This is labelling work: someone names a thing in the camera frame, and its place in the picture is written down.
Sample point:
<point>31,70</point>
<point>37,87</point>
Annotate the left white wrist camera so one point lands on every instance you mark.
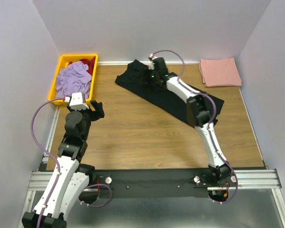
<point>76,102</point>

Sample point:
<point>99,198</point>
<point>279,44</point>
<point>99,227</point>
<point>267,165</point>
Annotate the black t shirt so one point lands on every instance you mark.
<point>131,80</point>

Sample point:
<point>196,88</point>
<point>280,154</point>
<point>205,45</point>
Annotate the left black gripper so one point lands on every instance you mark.
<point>97,114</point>

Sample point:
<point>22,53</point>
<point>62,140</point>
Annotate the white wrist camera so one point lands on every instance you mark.
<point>76,102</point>
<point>151,58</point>

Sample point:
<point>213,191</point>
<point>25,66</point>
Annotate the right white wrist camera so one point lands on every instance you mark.
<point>151,58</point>

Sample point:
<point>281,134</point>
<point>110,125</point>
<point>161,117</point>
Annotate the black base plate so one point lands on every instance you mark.
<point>156,183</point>

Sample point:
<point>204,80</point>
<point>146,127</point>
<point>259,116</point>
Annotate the folded pink t shirt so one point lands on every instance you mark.
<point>219,73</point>

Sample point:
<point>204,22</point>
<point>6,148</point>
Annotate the lavender t shirt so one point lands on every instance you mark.
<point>73,79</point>

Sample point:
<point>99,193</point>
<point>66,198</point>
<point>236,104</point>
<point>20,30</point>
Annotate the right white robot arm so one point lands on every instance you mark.
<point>201,112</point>

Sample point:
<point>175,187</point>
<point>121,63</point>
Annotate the red t shirt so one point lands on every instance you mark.
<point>91,65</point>

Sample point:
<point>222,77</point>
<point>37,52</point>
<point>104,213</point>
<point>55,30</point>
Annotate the aluminium frame rail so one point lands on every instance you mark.
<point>246,178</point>

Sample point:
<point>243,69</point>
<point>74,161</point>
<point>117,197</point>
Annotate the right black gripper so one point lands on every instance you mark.
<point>146,82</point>

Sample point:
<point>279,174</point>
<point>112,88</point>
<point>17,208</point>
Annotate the yellow plastic bin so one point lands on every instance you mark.
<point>63,63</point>

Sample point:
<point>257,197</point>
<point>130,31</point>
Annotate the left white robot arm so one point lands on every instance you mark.
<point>70,177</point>

